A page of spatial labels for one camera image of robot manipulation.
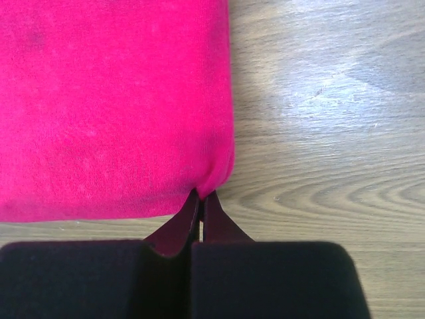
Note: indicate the red t shirt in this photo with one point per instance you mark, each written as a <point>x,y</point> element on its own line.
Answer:
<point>113,109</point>

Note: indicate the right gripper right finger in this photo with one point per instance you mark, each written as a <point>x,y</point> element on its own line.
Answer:
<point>233,276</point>

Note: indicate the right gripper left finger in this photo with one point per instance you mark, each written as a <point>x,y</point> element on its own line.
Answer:
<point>102,279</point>

